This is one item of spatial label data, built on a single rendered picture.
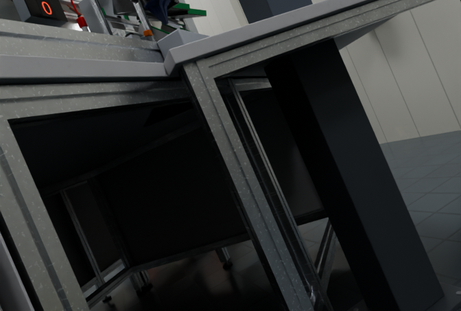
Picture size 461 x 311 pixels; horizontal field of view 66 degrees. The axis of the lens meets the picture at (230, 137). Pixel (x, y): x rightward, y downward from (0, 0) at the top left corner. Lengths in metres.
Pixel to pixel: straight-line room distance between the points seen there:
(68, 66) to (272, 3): 0.67
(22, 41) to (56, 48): 0.06
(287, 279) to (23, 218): 0.48
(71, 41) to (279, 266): 0.55
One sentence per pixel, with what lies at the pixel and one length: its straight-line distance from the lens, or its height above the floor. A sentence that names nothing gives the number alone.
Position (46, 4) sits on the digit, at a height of 1.21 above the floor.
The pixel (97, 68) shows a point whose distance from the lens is 0.57.
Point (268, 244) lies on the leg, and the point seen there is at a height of 0.46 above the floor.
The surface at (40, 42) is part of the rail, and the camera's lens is 0.65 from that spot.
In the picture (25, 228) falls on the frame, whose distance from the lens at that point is 0.42.
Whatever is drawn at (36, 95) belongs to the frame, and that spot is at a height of 0.81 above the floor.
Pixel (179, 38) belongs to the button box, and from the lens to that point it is 0.89.
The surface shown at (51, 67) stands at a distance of 0.51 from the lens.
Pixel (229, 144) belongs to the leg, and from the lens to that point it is 0.67.
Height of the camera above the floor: 0.67
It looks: level
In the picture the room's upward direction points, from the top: 24 degrees counter-clockwise
